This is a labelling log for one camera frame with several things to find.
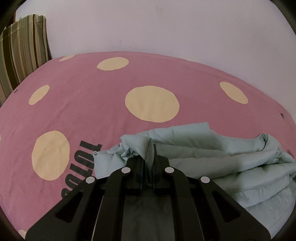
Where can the light blue quilted jacket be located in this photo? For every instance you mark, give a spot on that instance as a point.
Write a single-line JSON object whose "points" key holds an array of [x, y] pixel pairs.
{"points": [[257, 172]]}

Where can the pink polka dot bedspread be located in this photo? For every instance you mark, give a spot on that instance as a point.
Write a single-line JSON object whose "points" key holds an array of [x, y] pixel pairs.
{"points": [[71, 106]]}

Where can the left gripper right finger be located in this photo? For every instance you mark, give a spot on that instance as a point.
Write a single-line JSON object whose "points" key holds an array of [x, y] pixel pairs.
{"points": [[198, 209]]}

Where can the striped fabric headboard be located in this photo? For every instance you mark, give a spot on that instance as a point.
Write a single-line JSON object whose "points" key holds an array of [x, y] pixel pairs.
{"points": [[24, 48]]}

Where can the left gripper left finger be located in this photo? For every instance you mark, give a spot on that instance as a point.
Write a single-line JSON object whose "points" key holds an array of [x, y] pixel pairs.
{"points": [[94, 209]]}

